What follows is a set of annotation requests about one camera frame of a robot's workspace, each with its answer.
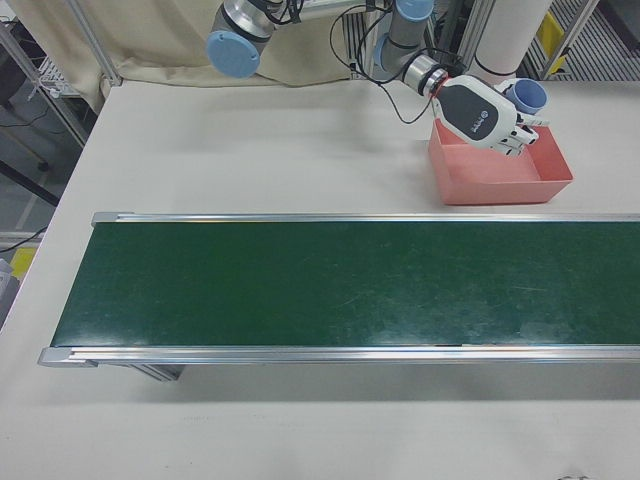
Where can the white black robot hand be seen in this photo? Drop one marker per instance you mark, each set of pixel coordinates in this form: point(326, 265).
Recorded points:
point(475, 115)

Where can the light blue plastic cup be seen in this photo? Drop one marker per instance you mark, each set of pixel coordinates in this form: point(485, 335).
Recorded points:
point(532, 95)

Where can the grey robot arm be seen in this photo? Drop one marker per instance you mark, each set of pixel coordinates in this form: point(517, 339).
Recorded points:
point(235, 52)

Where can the pink plastic box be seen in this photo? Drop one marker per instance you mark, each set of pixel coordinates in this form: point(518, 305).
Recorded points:
point(500, 192)

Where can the white cylindrical column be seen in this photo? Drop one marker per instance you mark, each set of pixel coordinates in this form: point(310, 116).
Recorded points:
point(505, 35)

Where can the green conveyor belt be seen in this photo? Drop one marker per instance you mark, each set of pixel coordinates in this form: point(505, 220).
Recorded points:
point(300, 285)

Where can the beige cloth curtain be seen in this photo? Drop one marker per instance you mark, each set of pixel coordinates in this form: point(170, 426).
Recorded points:
point(150, 40)

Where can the grey metal shelf rack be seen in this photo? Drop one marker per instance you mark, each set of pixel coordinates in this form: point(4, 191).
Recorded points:
point(30, 125)

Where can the aluminium extrusion frame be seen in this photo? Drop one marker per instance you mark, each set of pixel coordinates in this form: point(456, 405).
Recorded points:
point(595, 45)

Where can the aluminium diagonal post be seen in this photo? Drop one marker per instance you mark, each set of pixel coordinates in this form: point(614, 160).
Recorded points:
point(95, 45)

